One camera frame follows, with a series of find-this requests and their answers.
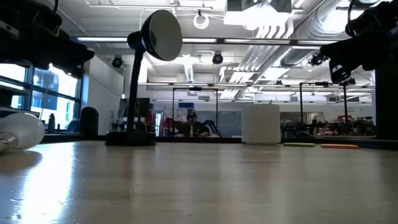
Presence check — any black computer monitor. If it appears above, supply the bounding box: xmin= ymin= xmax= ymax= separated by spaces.
xmin=118 ymin=97 xmax=151 ymax=119

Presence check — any silver ceiling air duct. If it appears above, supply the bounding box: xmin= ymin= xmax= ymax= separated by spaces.
xmin=292 ymin=0 xmax=355 ymax=40

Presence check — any black gooseneck desk lamp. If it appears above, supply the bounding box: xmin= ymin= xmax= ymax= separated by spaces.
xmin=104 ymin=9 xmax=183 ymax=147

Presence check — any dark bottle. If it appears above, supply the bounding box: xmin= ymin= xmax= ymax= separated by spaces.
xmin=47 ymin=113 xmax=57 ymax=133

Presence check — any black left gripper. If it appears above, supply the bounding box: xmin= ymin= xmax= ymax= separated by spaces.
xmin=0 ymin=0 xmax=95 ymax=79

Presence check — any black ceiling mounted camera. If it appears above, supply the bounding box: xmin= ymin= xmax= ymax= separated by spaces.
xmin=308 ymin=52 xmax=329 ymax=67
xmin=111 ymin=55 xmax=124 ymax=69
xmin=211 ymin=51 xmax=224 ymax=65

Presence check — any orange sticky note pad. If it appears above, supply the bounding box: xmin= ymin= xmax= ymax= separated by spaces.
xmin=320 ymin=143 xmax=359 ymax=150

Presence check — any green sticky note pad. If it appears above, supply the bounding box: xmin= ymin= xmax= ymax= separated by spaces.
xmin=282 ymin=142 xmax=317 ymax=148

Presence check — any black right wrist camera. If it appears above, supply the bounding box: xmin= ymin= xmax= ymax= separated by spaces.
xmin=328 ymin=58 xmax=354 ymax=85

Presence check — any white cable coil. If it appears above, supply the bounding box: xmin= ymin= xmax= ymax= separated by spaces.
xmin=192 ymin=12 xmax=211 ymax=30

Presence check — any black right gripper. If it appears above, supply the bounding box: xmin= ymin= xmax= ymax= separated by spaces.
xmin=320 ymin=0 xmax=398 ymax=72

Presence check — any white textured pen cup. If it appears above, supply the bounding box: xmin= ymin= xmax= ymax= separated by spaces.
xmin=241 ymin=103 xmax=282 ymax=145

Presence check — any seated person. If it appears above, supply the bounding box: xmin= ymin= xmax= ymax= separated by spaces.
xmin=176 ymin=111 xmax=211 ymax=138

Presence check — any black gantry frame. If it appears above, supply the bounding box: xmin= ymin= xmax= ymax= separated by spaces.
xmin=298 ymin=80 xmax=357 ymax=131
xmin=171 ymin=86 xmax=220 ymax=138

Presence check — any black rounded chair back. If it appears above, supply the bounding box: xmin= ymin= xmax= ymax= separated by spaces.
xmin=79 ymin=106 xmax=100 ymax=140

